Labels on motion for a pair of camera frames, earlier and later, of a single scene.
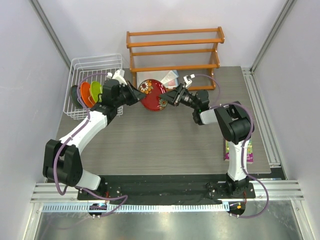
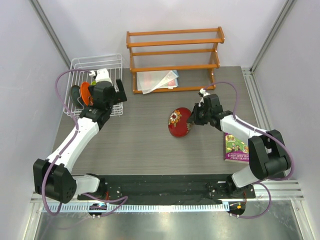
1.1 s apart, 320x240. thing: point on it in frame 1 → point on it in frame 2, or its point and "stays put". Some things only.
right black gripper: [174, 96] → [194, 119]
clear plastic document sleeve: [169, 78] stays put
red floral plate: [152, 88] → [178, 124]
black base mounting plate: [167, 187] stays put
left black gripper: [135, 95] → [119, 96]
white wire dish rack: [89, 69] stays put
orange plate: [86, 94] stays put
